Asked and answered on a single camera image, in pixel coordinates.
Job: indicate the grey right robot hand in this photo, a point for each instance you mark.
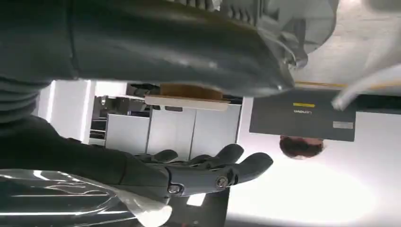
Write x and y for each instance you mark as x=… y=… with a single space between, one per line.
x=163 y=47

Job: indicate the brown cardboard box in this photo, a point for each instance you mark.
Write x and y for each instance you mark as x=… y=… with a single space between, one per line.
x=191 y=91

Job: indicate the dark grey monitor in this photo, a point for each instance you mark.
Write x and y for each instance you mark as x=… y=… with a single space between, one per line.
x=300 y=122

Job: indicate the person's head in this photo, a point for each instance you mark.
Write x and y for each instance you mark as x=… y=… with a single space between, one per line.
x=300 y=147

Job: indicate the white cabinet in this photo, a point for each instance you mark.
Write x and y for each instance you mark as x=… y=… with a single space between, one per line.
x=175 y=131

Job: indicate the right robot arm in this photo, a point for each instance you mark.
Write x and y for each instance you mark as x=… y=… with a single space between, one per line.
x=18 y=100

